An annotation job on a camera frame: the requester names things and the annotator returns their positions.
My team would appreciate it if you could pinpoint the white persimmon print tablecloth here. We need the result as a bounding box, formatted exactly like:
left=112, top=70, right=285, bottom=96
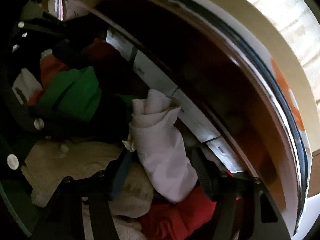
left=193, top=0, right=315, bottom=180

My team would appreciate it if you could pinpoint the pale pink underwear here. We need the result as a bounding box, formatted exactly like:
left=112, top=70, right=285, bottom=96
left=124, top=89, right=198, bottom=203

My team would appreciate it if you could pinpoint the cream white underwear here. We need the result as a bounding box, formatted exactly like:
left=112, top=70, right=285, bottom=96
left=21, top=142, right=153, bottom=239

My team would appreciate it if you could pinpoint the green underwear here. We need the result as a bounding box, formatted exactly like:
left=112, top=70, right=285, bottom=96
left=40, top=67, right=101, bottom=121

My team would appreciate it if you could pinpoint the shallow cardboard tray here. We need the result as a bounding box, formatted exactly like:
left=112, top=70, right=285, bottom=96
left=210, top=0, right=319, bottom=196

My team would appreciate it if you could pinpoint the red underwear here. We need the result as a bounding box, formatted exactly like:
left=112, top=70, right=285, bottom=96
left=140, top=186, right=217, bottom=239

